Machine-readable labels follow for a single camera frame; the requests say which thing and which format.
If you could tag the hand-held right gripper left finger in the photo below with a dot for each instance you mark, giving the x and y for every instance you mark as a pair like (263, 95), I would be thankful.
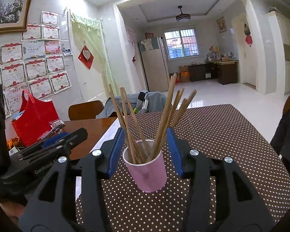
(116, 149)

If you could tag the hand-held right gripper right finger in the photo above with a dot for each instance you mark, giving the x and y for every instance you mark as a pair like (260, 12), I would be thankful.
(175, 149)

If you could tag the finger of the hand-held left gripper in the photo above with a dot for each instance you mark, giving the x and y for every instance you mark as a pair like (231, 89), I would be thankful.
(55, 140)
(77, 137)

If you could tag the pink paper cup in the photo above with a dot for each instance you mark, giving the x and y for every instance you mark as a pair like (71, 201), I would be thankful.
(147, 176)

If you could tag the bunch of wooden chopsticks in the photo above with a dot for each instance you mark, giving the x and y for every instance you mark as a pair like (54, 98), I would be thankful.
(166, 106)

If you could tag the clear plastic packet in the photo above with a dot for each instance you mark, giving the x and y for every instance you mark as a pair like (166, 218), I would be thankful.
(56, 125)

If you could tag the red felt bag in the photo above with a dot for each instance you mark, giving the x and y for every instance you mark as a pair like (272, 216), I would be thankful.
(36, 123)

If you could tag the orange foil wrapper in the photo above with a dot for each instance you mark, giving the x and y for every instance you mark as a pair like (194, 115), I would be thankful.
(13, 142)

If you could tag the brown polka dot tablecloth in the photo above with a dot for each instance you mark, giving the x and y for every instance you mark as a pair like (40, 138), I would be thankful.
(220, 149)

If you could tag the orange printed cardboard box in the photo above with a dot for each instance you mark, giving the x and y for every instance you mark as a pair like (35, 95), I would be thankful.
(185, 76)

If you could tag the red diamond heart decoration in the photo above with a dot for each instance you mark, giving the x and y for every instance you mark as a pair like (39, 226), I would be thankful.
(85, 56)

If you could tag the brown cardboard box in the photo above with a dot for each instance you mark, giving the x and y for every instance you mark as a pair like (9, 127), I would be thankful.
(184, 68)

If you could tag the beige refrigerator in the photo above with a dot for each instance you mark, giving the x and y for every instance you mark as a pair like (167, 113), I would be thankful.
(154, 70)

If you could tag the dark wooden desk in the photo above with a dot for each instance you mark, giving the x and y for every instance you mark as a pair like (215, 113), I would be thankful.
(228, 73)

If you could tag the pale green door curtain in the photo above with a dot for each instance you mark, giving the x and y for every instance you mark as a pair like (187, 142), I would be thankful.
(94, 41)

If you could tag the cluster of small toys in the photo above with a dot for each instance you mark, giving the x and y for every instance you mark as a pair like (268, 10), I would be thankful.
(220, 55)

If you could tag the barred window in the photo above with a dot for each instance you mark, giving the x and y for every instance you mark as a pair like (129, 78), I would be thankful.
(181, 43)

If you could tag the white door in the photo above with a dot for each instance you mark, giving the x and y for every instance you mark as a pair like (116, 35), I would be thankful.
(240, 65)

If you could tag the pink door curtain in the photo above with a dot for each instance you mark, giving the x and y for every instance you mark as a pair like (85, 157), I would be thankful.
(130, 38)

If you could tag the round ceiling fan lamp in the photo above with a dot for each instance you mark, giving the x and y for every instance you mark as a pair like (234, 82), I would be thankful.
(183, 18)

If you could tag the red hanging door ornament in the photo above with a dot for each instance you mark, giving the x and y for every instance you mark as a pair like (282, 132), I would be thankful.
(248, 40)

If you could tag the framed blossom tree picture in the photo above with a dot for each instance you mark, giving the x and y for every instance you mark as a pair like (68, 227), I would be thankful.
(7, 9)

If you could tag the white tall cabinet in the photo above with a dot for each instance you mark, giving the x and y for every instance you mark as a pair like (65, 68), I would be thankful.
(280, 36)

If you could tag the wall of award certificates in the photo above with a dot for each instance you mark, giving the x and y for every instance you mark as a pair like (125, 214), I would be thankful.
(36, 70)

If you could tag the small wall photos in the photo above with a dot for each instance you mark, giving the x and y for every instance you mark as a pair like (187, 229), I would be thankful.
(67, 52)

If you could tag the small framed wall picture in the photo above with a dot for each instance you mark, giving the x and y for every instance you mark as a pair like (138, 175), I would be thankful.
(221, 25)

